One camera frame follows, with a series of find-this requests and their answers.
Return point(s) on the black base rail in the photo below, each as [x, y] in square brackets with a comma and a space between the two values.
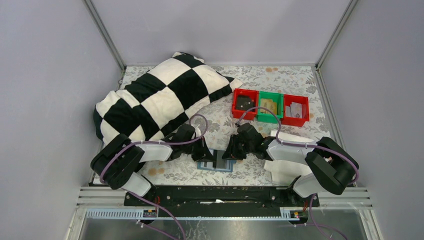
[228, 201]

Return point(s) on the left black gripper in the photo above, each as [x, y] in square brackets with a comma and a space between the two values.
[203, 151]

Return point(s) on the white folded towel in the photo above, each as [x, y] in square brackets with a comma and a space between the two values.
[283, 172]

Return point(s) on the black cards in bin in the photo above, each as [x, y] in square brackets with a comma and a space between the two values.
[243, 103]

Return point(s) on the gold cards in bin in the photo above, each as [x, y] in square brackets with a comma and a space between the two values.
[269, 104]

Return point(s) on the floral table cloth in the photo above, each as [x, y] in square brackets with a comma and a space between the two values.
[218, 122]

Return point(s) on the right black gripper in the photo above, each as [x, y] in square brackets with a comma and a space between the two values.
[231, 152]

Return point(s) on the green plastic bin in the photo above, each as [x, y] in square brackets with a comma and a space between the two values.
[267, 116]

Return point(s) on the black white checkered pillow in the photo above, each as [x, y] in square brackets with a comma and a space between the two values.
[161, 100]

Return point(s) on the blue card holder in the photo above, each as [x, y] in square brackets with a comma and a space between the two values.
[209, 165]

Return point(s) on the red plastic bin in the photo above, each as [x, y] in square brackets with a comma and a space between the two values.
[254, 94]
[287, 100]

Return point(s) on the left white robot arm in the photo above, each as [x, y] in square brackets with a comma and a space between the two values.
[119, 162]

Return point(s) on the left red plastic bin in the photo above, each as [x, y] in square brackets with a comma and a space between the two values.
[254, 94]

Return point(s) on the right red plastic bin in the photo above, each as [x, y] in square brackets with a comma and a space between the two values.
[287, 100]

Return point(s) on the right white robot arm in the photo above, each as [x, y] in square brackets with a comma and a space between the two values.
[331, 168]

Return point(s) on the white cards in bin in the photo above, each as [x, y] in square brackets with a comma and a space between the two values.
[294, 110]

